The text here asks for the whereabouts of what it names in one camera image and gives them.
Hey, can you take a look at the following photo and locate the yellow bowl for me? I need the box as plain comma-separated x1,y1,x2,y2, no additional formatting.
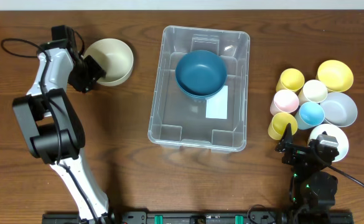
316,60,354,92

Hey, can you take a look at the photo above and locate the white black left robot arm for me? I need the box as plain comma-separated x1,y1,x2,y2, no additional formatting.
12,37,114,223

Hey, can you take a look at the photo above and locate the blue bowl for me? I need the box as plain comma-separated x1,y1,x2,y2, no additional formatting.
177,83,225,101
175,50,227,87

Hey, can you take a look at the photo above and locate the pink cup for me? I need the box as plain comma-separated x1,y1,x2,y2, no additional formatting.
269,90,299,115

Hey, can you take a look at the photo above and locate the white bowl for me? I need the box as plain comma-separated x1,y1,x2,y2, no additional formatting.
307,124,349,162

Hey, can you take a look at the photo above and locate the light blue cup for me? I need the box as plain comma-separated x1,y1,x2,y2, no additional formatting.
295,102,325,130

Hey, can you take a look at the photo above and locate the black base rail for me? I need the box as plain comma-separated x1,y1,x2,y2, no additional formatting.
41,210,355,224

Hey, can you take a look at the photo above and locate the clear plastic storage container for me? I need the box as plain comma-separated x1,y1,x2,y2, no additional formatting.
147,26,250,153

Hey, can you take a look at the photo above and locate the grey bowl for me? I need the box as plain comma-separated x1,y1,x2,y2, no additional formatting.
320,92,358,128

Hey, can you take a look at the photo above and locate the cream white cup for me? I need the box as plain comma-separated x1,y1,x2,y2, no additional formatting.
298,80,328,106

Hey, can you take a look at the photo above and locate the yellow cup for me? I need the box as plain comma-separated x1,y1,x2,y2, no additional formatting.
268,113,298,140
276,68,305,92

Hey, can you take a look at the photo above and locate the white paper label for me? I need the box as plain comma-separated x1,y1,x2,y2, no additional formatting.
205,85,228,119

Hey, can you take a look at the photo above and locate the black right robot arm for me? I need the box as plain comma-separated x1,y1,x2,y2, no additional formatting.
275,123,339,215

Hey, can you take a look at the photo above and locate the cream beige bowl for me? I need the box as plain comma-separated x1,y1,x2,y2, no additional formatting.
83,39,134,86

